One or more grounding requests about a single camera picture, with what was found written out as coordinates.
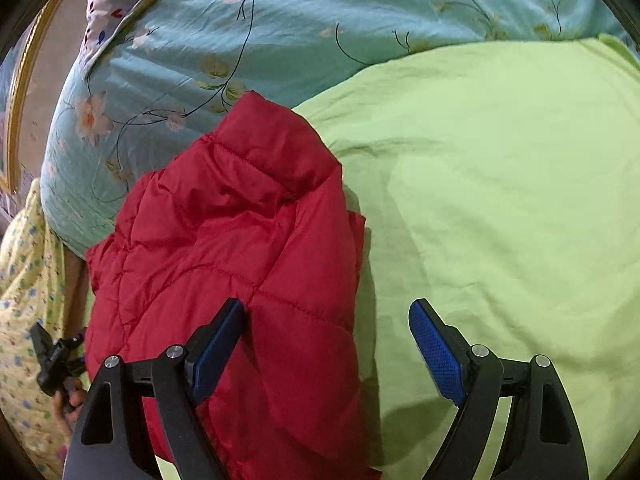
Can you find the red quilted puffer jacket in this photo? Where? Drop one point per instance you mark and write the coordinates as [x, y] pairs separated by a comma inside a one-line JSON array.
[[255, 211]]

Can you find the lime green bed sheet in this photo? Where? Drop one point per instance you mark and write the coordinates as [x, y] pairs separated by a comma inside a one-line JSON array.
[[501, 182]]

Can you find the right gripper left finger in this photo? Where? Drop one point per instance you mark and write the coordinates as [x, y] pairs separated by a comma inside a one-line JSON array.
[[111, 439]]

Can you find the teal floral quilt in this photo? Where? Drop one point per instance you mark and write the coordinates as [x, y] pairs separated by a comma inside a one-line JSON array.
[[175, 70]]

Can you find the person's left hand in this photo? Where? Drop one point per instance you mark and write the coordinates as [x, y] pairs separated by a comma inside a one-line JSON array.
[[67, 404]]

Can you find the gold picture frame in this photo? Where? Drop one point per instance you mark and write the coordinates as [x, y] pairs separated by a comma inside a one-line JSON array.
[[12, 104]]

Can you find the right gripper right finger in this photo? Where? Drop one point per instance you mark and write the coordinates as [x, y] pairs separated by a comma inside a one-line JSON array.
[[542, 438]]

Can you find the yellow cartoon print blanket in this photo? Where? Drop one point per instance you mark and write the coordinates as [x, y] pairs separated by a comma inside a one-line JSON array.
[[42, 281]]

